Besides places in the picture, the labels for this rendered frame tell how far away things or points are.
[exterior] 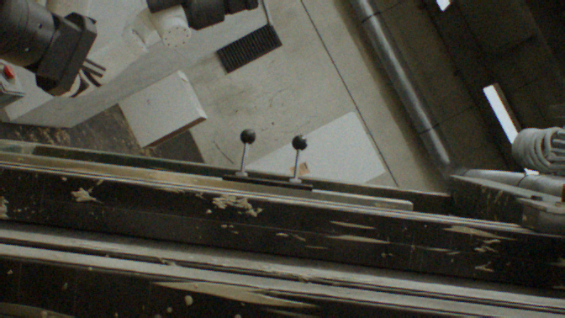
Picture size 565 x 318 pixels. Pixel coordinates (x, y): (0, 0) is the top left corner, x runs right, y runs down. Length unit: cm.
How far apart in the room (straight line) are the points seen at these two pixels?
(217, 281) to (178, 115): 577
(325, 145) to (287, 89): 453
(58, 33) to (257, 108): 843
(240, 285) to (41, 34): 54
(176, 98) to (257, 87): 331
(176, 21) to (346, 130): 360
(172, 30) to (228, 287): 97
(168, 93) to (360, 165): 236
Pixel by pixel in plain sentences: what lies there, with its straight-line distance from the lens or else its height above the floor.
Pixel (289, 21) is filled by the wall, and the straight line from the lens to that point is 940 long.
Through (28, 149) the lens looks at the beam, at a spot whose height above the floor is 90.
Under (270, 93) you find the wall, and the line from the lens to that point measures 921.
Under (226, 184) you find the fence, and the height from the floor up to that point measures 135.
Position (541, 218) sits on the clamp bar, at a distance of 80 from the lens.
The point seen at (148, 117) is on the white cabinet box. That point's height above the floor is 22.
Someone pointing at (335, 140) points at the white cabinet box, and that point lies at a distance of 475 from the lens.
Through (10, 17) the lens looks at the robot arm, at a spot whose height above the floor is 129.
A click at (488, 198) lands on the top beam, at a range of 128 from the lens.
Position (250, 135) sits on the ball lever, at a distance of 129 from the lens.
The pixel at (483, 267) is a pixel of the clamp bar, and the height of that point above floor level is 167.
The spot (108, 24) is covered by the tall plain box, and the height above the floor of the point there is 85.
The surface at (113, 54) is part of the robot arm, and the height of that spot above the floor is 125.
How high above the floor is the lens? 153
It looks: 3 degrees down
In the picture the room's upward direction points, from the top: 63 degrees clockwise
